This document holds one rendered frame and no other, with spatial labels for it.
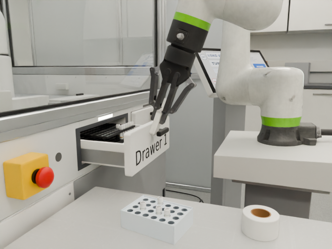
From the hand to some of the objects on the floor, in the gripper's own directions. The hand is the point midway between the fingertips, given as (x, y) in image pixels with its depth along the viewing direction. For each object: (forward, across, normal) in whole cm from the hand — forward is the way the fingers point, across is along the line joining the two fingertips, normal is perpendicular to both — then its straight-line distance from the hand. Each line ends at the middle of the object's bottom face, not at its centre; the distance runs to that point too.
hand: (157, 122), depth 78 cm
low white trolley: (+84, +44, -38) cm, 102 cm away
